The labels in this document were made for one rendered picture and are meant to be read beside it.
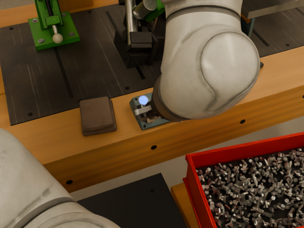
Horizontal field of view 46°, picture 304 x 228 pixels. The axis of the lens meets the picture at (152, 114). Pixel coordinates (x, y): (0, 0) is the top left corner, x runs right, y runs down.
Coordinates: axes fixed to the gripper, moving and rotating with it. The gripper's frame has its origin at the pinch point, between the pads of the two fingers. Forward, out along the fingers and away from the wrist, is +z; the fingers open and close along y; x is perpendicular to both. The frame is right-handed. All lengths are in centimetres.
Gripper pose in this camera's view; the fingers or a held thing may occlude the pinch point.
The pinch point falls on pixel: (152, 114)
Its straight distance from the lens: 79.0
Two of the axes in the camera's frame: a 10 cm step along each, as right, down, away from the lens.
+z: -2.1, 1.5, 9.7
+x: -3.0, -9.5, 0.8
